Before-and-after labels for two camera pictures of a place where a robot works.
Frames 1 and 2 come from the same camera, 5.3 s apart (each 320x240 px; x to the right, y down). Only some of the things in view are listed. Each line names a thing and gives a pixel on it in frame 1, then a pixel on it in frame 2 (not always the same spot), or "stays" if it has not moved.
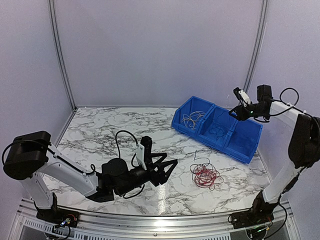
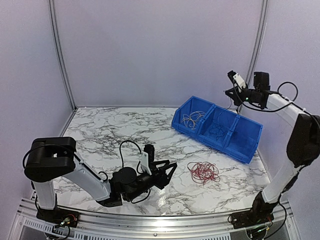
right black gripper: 239,110 → 234,96
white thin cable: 194,117 stays
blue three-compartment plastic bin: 215,126 stays
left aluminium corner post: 54,31 stays
